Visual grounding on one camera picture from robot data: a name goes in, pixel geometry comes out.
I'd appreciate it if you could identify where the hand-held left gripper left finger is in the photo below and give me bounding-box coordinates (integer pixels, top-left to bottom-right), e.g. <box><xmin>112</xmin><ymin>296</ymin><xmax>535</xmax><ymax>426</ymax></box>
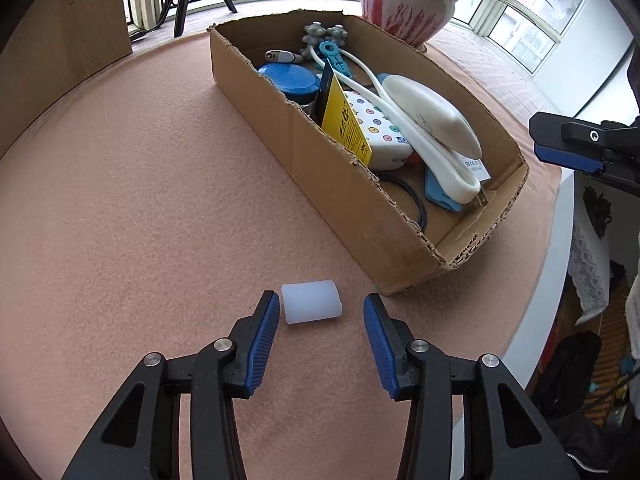
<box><xmin>62</xmin><ymin>290</ymin><xmax>281</xmax><ymax>480</ymax></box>

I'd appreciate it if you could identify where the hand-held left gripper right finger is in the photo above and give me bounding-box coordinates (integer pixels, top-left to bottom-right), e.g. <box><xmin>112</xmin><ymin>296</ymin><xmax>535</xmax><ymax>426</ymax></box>
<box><xmin>363</xmin><ymin>294</ymin><xmax>581</xmax><ymax>480</ymax></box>

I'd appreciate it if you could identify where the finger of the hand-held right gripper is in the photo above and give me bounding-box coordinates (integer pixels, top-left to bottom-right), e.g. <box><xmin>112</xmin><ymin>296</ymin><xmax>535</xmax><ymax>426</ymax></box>
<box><xmin>529</xmin><ymin>112</ymin><xmax>640</xmax><ymax>186</ymax></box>

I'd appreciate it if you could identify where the white translucent cap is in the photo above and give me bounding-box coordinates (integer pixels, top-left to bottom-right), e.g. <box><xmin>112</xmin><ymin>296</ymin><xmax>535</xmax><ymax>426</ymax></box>
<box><xmin>280</xmin><ymin>278</ymin><xmax>344</xmax><ymax>326</ymax></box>

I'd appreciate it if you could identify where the white roller massager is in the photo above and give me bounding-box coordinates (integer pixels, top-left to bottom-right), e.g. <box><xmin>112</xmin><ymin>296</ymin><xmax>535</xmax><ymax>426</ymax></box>
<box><xmin>298</xmin><ymin>21</ymin><xmax>484</xmax><ymax>205</ymax></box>

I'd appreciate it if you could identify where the blue plastic block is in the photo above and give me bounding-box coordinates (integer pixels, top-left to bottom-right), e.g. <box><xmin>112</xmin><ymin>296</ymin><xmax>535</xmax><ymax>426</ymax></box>
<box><xmin>423</xmin><ymin>165</ymin><xmax>464</xmax><ymax>214</ymax></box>

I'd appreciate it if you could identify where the white bottle with blue cap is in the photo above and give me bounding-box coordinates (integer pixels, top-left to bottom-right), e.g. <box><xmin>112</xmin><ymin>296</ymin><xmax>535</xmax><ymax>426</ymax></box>
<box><xmin>378</xmin><ymin>74</ymin><xmax>484</xmax><ymax>161</ymax></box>

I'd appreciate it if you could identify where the dark hair tie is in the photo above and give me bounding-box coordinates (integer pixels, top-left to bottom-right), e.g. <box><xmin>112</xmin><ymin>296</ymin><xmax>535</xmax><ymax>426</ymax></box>
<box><xmin>375</xmin><ymin>172</ymin><xmax>431</xmax><ymax>234</ymax></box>

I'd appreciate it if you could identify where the cardboard box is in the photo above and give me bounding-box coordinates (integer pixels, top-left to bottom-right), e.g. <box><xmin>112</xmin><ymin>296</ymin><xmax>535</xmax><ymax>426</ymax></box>
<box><xmin>207</xmin><ymin>8</ymin><xmax>530</xmax><ymax>296</ymax></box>

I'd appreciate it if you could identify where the black and yellow card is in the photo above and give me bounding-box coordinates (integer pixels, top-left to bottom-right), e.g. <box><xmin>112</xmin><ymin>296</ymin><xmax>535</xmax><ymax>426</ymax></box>
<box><xmin>312</xmin><ymin>60</ymin><xmax>374</xmax><ymax>170</ymax></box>

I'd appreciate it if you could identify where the teal plastic clip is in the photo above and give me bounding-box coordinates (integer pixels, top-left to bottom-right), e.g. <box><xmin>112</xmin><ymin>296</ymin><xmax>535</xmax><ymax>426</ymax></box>
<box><xmin>312</xmin><ymin>42</ymin><xmax>359</xmax><ymax>79</ymax></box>

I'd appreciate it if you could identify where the blue round lid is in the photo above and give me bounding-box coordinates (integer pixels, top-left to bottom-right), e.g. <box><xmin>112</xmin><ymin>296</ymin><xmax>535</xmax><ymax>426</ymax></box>
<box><xmin>257</xmin><ymin>62</ymin><xmax>322</xmax><ymax>104</ymax></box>

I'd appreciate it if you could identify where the patterned silver lighter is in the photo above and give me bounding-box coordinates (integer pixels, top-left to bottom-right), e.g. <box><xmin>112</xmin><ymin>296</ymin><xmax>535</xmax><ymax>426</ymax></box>
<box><xmin>264</xmin><ymin>49</ymin><xmax>307</xmax><ymax>66</ymax></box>

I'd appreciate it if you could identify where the white lace cloth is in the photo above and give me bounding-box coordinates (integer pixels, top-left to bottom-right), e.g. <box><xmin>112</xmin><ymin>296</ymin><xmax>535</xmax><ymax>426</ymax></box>
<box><xmin>567</xmin><ymin>214</ymin><xmax>612</xmax><ymax>327</ymax></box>

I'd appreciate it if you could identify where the pink felt table mat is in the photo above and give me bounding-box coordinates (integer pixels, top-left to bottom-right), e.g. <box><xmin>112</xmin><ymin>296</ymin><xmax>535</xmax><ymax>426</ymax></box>
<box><xmin>0</xmin><ymin>25</ymin><xmax>564</xmax><ymax>480</ymax></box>

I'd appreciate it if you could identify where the patterned white tissue pack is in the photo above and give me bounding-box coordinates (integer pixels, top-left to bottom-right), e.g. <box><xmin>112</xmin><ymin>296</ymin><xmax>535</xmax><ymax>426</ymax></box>
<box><xmin>345</xmin><ymin>91</ymin><xmax>416</xmax><ymax>171</ymax></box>

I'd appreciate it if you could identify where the black bag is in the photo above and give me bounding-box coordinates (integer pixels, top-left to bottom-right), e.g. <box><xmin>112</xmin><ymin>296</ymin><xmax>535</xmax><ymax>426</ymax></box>
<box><xmin>530</xmin><ymin>332</ymin><xmax>604</xmax><ymax>422</ymax></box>

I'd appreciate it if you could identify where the red and white plant pot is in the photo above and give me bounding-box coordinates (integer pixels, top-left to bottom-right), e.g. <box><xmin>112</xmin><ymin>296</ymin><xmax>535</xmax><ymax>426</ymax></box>
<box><xmin>360</xmin><ymin>0</ymin><xmax>461</xmax><ymax>49</ymax></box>

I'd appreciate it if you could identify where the wooden board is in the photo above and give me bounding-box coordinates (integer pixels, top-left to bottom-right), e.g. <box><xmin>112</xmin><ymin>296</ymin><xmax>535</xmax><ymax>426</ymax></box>
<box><xmin>0</xmin><ymin>0</ymin><xmax>134</xmax><ymax>157</ymax></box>

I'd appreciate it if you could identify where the black cable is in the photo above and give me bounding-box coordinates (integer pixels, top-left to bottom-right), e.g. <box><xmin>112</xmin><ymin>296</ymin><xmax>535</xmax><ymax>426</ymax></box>
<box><xmin>127</xmin><ymin>0</ymin><xmax>183</xmax><ymax>39</ymax></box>

